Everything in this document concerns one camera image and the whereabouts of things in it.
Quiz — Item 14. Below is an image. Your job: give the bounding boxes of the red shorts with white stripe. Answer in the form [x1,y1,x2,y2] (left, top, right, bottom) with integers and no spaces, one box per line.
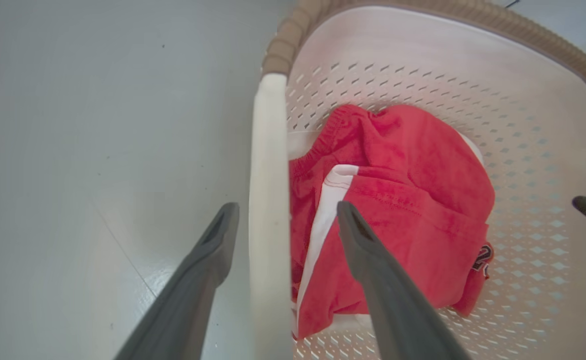
[288,103,496,341]

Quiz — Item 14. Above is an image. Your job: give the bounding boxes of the white perforated plastic laundry basket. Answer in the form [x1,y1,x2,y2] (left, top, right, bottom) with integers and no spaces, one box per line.
[248,0,586,360]

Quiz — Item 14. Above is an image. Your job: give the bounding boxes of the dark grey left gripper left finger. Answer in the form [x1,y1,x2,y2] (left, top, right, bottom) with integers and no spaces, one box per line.
[114,202,240,360]

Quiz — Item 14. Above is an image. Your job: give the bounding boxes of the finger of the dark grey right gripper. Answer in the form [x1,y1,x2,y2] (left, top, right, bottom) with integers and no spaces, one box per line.
[336,201,473,360]

